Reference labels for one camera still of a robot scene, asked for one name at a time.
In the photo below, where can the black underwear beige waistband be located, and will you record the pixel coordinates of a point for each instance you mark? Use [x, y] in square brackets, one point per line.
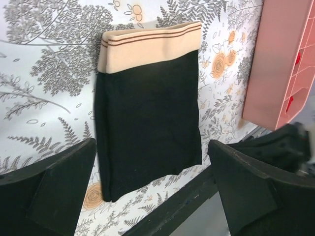
[146, 106]

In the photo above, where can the floral patterned table mat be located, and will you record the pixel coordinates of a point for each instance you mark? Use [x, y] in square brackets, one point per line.
[48, 58]

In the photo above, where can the red rolled garment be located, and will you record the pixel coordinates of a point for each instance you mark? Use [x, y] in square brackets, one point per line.
[289, 103]
[298, 58]

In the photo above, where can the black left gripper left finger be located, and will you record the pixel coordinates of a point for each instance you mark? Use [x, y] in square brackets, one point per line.
[46, 197]

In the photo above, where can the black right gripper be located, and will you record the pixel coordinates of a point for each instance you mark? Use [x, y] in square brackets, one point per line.
[286, 148]

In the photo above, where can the pink divided organizer box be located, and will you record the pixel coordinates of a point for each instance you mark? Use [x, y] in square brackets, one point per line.
[286, 28]

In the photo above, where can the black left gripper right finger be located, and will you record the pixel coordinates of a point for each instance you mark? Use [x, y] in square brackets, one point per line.
[259, 199]

